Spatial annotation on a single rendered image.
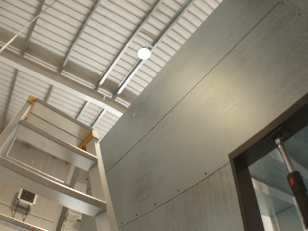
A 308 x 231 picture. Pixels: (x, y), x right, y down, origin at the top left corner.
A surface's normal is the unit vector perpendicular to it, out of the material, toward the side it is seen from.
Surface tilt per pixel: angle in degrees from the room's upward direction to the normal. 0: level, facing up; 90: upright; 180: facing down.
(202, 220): 90
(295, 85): 90
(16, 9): 176
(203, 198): 90
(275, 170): 180
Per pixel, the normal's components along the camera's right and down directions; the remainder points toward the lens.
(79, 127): 0.00, 0.68
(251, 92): -0.81, -0.43
